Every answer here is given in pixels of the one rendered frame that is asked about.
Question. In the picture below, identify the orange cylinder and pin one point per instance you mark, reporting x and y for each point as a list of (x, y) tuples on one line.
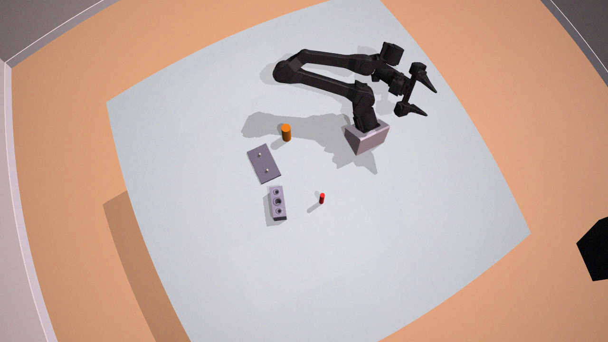
[(286, 132)]

